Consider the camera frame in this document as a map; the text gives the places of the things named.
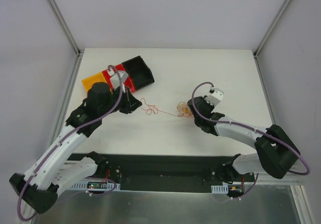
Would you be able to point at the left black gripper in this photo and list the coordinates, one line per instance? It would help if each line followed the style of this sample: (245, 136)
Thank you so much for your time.
(126, 100)

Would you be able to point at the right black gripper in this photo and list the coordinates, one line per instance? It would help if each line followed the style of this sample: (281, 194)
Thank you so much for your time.
(198, 107)

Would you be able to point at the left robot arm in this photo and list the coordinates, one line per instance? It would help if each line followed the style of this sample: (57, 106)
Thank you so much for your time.
(42, 184)

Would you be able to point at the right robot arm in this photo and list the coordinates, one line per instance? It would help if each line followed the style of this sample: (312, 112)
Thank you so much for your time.
(275, 152)

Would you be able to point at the red plastic bin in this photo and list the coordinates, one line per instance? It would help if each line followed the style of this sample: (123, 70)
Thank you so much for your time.
(128, 83)

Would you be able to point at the black plastic bin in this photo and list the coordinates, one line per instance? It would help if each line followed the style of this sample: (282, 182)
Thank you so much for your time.
(138, 72)

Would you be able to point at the yellow plastic bin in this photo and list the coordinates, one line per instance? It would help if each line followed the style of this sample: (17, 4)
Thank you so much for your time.
(90, 81)

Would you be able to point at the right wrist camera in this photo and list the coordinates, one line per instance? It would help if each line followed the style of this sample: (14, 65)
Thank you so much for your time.
(215, 97)

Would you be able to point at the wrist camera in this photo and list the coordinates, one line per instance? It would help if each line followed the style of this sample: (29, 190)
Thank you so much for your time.
(215, 97)
(119, 78)

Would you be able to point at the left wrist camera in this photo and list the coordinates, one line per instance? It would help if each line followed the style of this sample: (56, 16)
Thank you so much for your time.
(119, 78)

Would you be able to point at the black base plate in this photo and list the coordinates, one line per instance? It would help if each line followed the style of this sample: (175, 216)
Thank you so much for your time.
(189, 174)

